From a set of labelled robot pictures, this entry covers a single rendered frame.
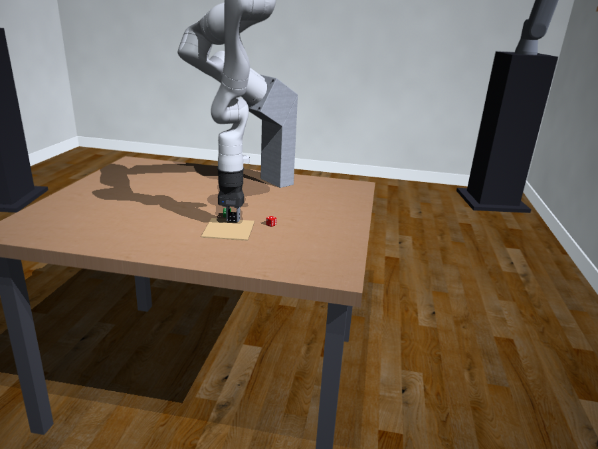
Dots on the tan flat mat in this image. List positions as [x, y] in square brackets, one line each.
[220, 228]

